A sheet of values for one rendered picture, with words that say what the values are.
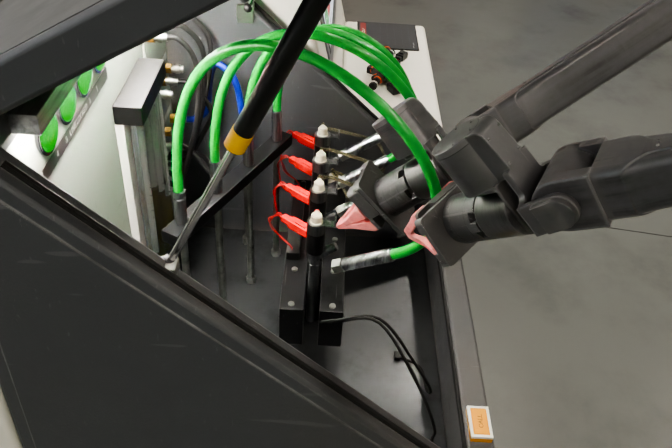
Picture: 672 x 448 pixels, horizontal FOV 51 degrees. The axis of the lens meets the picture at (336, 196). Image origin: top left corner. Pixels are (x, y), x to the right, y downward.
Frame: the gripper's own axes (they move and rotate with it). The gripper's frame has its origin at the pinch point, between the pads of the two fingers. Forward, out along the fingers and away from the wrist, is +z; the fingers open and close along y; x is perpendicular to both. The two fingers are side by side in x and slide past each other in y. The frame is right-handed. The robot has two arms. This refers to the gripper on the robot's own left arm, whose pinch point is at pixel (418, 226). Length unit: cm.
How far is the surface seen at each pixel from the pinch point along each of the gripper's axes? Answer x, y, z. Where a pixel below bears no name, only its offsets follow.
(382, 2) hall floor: -35, -254, 302
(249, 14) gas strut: -37, -15, 32
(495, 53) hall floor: 27, -250, 235
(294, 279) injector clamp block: 2.5, 5.6, 31.9
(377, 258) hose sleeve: 1.3, 4.3, 5.8
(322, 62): -23.2, 1.6, -5.3
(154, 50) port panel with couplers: -40, 1, 36
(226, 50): -30.7, 6.2, 3.5
